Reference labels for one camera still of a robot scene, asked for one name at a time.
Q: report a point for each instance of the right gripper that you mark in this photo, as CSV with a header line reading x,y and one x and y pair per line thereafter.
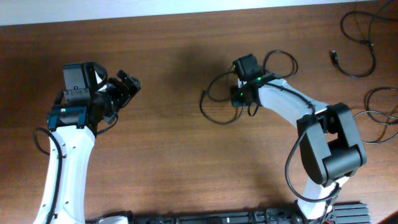
x,y
237,102

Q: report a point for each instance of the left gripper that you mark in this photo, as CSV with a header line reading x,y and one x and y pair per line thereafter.
x,y
125,94

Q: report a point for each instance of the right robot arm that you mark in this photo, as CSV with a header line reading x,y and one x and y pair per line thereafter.
x,y
328,138

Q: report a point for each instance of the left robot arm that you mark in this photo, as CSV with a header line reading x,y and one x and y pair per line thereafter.
x,y
89,97

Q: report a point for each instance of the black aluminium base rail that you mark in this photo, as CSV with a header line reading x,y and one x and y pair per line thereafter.
x,y
340,214

